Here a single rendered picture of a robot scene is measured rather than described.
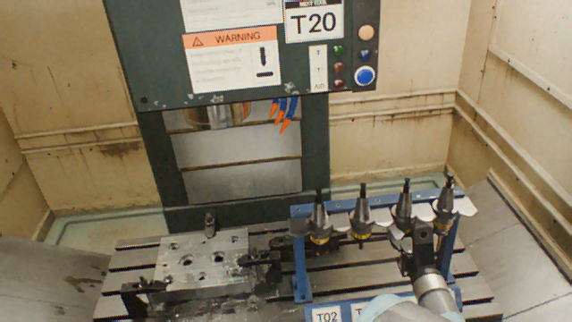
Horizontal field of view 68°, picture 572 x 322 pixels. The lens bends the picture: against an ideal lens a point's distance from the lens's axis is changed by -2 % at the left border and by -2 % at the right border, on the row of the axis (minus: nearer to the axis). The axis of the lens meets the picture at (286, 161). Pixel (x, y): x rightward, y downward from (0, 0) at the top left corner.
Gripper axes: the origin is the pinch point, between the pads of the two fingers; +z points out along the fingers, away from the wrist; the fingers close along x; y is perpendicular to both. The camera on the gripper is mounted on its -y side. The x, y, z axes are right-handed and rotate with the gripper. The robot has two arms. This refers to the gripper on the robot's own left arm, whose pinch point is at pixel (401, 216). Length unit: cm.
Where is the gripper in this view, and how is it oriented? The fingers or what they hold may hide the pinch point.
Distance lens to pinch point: 119.6
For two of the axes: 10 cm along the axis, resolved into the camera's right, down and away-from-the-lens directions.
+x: 9.9, -1.1, 0.4
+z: -1.0, -5.8, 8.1
